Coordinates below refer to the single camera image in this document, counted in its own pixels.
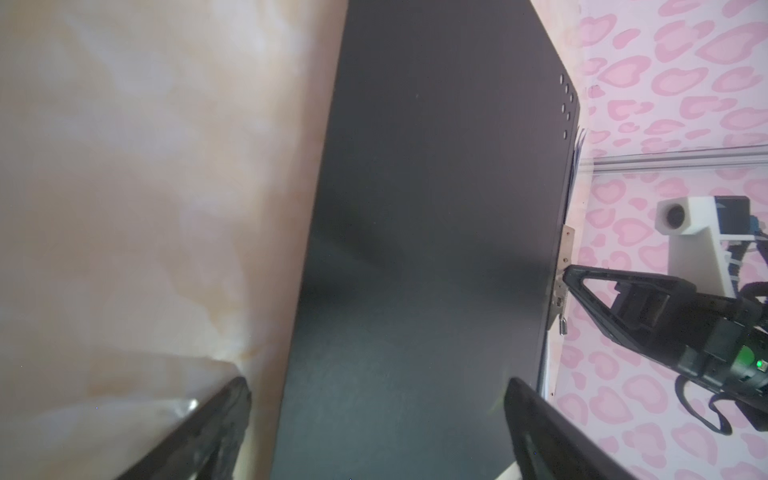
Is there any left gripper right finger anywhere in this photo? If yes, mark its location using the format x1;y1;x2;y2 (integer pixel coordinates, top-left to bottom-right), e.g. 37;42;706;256
505;378;634;480

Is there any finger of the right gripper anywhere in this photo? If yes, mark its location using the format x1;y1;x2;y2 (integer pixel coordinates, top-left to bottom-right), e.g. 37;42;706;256
563;265;714;360

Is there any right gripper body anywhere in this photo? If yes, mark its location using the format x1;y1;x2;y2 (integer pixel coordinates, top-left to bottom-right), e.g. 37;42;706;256
660;295;767;414

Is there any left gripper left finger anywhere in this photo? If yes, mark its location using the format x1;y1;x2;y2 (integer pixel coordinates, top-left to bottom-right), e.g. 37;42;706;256
118;376;251;480

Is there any black and white folder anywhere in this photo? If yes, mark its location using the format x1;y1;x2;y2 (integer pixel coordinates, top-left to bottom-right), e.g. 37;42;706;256
271;1;579;479

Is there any paper sheet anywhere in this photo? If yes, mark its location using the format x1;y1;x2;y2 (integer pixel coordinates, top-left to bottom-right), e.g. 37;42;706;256
537;127;585;400

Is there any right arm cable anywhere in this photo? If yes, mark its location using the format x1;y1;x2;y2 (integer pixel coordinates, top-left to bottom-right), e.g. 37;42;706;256
671;218;768;436

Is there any right corner aluminium post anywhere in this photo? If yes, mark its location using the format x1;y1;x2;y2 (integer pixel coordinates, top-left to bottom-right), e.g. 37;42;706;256
582;145;767;174

